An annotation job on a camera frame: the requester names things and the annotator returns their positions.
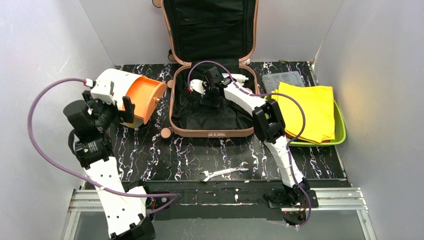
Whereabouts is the teal pink tube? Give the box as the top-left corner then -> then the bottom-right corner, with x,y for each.
221,73 -> 249,84

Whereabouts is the black spring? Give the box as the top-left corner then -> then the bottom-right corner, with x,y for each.
158,155 -> 171,169

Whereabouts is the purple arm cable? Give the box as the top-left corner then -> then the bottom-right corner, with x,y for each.
186,60 -> 313,229
27,78 -> 179,215

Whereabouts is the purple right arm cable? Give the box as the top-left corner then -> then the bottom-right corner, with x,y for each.
186,60 -> 313,229

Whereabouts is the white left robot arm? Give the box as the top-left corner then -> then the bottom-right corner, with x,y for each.
63,90 -> 156,240

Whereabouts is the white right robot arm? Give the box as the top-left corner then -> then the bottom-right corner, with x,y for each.
197,66 -> 309,191

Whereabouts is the aluminium frame rail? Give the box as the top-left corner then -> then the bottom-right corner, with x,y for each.
61,165 -> 157,240

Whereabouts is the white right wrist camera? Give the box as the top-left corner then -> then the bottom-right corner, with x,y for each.
189,79 -> 209,95

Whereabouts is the silver open-end wrench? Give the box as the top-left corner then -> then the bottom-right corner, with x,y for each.
200,161 -> 249,182

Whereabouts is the pink hard-shell suitcase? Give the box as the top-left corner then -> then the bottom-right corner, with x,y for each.
153,0 -> 259,138

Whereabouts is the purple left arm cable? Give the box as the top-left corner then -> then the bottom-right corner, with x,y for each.
27,78 -> 179,215

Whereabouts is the cream cylindrical drum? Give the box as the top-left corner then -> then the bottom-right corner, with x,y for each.
95,68 -> 167,129

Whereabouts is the yellow snack packet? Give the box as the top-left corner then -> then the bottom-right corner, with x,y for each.
271,82 -> 336,144

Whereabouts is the green plastic tray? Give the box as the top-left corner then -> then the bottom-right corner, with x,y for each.
266,95 -> 347,147

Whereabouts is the clear plastic screw box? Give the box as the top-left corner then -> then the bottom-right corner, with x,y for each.
262,71 -> 306,93

